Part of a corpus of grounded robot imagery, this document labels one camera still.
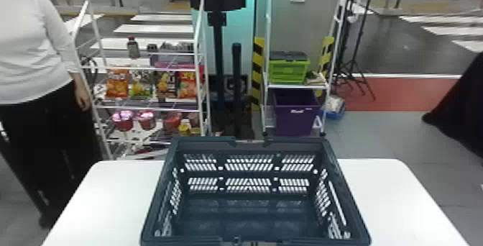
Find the white shelf trolley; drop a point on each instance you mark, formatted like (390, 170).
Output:
(266, 85)

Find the purple crate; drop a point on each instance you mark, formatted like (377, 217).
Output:
(294, 113)

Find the yellow can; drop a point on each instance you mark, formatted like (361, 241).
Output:
(184, 128)

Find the red snack packet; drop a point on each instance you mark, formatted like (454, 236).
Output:
(187, 83)

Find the green crate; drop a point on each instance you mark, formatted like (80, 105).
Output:
(288, 69)

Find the red noodle cup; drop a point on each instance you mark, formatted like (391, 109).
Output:
(172, 121)

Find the yellow snack packet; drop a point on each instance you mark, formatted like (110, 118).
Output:
(165, 83)

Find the pink noodle cup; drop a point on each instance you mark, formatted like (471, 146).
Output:
(146, 119)
(123, 119)

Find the blue basket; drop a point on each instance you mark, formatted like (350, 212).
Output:
(211, 217)

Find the clear bottle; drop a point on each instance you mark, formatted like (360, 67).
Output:
(133, 48)

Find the black tripod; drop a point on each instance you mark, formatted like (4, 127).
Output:
(352, 51)

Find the orange snack packet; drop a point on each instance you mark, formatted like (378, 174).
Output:
(117, 84)

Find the person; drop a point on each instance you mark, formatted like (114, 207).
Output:
(30, 51)

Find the striped post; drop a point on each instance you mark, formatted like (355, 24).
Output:
(258, 70)
(325, 56)

